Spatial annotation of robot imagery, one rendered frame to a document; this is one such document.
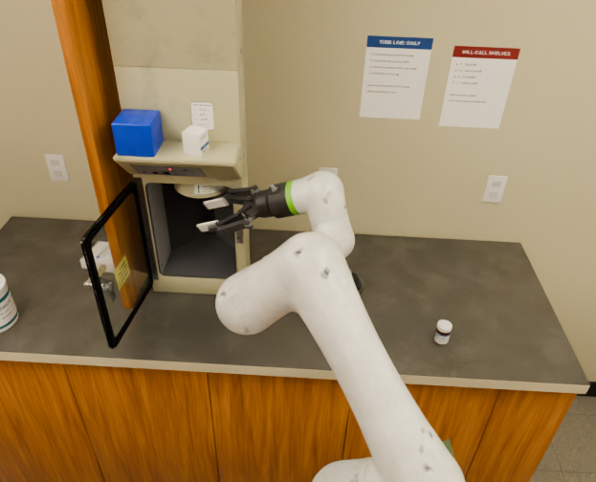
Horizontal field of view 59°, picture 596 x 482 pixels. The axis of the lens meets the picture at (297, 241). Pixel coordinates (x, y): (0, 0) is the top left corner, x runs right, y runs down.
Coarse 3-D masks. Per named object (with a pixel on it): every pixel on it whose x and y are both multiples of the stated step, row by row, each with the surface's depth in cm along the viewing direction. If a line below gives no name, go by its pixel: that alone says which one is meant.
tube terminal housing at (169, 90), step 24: (120, 72) 135; (144, 72) 135; (168, 72) 135; (192, 72) 134; (216, 72) 134; (240, 72) 138; (120, 96) 139; (144, 96) 139; (168, 96) 138; (192, 96) 138; (216, 96) 138; (240, 96) 141; (168, 120) 143; (216, 120) 142; (240, 120) 143; (144, 192) 157; (240, 264) 171; (168, 288) 179; (192, 288) 178; (216, 288) 178
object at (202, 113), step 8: (192, 104) 140; (200, 104) 139; (208, 104) 139; (192, 112) 141; (200, 112) 141; (208, 112) 141; (192, 120) 142; (200, 120) 142; (208, 120) 142; (208, 128) 143
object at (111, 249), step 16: (128, 208) 150; (96, 224) 133; (112, 224) 142; (128, 224) 152; (96, 240) 134; (112, 240) 143; (128, 240) 153; (96, 256) 135; (112, 256) 144; (128, 256) 154; (144, 256) 166; (112, 272) 145; (128, 272) 156; (144, 272) 167; (128, 288) 157; (144, 288) 169; (112, 304) 148; (128, 304) 158; (112, 320) 149
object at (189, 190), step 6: (174, 186) 163; (180, 186) 160; (186, 186) 158; (192, 186) 158; (198, 186) 157; (204, 186) 158; (210, 186) 158; (216, 186) 159; (222, 186) 161; (228, 186) 163; (180, 192) 160; (186, 192) 159; (192, 192) 158; (198, 192) 158; (204, 192) 158; (210, 192) 159; (216, 192) 160; (222, 192) 161
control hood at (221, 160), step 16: (176, 144) 144; (224, 144) 145; (240, 144) 146; (128, 160) 137; (144, 160) 137; (160, 160) 137; (176, 160) 137; (192, 160) 137; (208, 160) 137; (224, 160) 137; (240, 160) 147; (208, 176) 148; (224, 176) 147; (240, 176) 149
